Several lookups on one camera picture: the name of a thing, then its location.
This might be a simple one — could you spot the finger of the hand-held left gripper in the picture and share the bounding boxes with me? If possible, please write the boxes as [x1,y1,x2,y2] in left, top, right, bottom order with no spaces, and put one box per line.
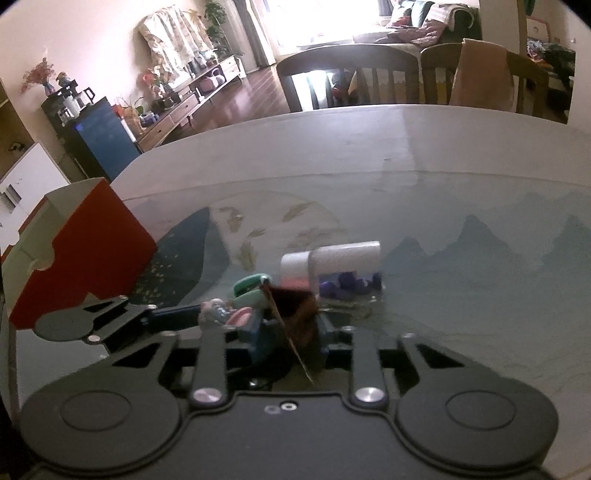
[83,294,208,345]

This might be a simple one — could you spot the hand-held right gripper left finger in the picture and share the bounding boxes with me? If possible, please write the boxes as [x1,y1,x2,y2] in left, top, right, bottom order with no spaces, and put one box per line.
[110,318,279,409]

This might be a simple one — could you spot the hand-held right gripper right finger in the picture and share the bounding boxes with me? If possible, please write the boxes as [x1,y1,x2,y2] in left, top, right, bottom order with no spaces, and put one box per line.
[317,318,482,409]

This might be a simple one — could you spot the pink grey small toy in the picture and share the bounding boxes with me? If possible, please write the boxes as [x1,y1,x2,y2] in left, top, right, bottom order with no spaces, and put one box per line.
[198,298,254,331]

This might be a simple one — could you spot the red white cardboard box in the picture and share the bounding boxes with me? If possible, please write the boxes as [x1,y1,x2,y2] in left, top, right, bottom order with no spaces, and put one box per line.
[0,177,158,331]

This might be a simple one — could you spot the teal green plastic toy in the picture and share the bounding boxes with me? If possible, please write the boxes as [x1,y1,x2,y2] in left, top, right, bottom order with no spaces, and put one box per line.
[232,272,272,309]

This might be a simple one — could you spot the clear jar purple beads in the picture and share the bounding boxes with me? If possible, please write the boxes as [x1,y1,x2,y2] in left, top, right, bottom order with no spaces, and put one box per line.
[320,271,385,302]

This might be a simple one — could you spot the white cap pink bottle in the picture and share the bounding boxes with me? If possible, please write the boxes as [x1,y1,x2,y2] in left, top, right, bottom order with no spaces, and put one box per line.
[280,251,315,295]

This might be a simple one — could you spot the white cabinet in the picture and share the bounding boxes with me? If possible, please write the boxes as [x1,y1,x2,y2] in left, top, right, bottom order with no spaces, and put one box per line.
[0,142,73,254]

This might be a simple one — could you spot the printed table mat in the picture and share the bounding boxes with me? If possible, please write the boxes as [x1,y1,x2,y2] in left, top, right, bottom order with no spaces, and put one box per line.
[122,180,591,416]

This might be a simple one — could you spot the blue cabinet with kettle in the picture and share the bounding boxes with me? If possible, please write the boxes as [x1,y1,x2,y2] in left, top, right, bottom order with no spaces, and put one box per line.
[41,87,142,184]

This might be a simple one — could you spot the wooden tv cabinet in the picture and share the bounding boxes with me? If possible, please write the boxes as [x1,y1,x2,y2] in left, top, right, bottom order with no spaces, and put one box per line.
[137,54,244,154]

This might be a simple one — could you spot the pink flower bouquet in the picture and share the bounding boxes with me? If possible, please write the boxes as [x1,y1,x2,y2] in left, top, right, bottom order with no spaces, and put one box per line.
[140,68,172,101]

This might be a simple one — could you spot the pink bag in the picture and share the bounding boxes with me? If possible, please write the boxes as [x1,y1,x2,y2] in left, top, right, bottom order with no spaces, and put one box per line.
[191,68,228,94]

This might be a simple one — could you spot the vase of pink flowers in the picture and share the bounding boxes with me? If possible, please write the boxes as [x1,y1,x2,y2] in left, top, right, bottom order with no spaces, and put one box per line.
[20,56,57,99]

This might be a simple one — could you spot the wooden dining chair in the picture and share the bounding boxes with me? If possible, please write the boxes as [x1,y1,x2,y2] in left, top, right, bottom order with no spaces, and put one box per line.
[419,39,551,117]
[276,44,422,114]

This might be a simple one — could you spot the floral cloth cover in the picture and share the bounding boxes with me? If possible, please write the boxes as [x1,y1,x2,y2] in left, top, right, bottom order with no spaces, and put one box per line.
[137,4,214,80]

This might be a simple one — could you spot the green potted plant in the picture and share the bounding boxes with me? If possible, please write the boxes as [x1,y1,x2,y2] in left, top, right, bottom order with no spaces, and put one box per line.
[202,0,232,62]

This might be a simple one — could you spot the beige cloth on chair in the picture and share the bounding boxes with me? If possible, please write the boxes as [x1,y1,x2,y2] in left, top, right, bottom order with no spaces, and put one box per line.
[449,38,517,112]

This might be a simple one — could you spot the beige sofa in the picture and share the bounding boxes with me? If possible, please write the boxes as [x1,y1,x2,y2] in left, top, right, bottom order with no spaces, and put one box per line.
[353,0,482,48]

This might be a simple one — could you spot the cluttered side table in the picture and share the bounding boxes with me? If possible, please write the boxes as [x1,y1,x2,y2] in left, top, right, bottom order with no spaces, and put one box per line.
[526,37,578,95]

